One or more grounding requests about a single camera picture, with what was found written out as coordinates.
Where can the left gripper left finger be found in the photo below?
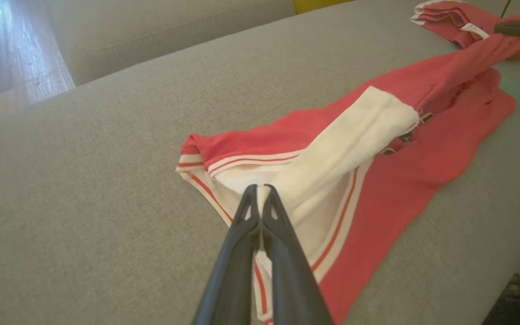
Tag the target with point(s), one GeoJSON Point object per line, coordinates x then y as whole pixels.
{"type": "Point", "coordinates": [235, 271]}

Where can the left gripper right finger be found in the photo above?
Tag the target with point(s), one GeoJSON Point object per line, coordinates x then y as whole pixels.
{"type": "Point", "coordinates": [291, 280]}

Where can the red shorts white trim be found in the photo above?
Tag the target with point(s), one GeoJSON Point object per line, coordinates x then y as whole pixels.
{"type": "Point", "coordinates": [445, 16]}

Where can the red basketball jersey white sleeves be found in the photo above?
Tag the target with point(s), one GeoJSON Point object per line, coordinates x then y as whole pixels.
{"type": "Point", "coordinates": [400, 180]}

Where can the large yellow sofa back cushion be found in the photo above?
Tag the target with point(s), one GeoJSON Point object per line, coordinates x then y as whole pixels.
{"type": "Point", "coordinates": [318, 4]}

